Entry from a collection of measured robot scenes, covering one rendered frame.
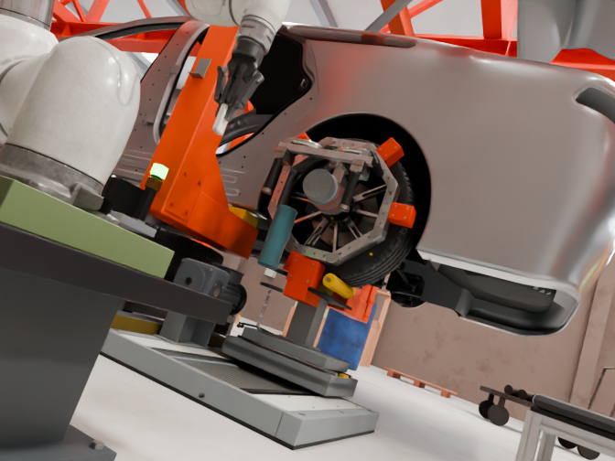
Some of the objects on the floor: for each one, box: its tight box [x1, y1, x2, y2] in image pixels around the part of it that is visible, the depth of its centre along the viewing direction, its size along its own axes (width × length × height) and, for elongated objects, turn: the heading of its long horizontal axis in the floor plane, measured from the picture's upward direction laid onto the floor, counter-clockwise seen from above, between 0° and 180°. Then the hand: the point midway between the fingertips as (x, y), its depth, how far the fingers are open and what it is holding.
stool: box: [236, 282, 284, 335], centre depth 673 cm, size 58×55×69 cm
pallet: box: [383, 367, 458, 398], centre depth 859 cm, size 129×89×12 cm
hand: (221, 119), depth 117 cm, fingers closed
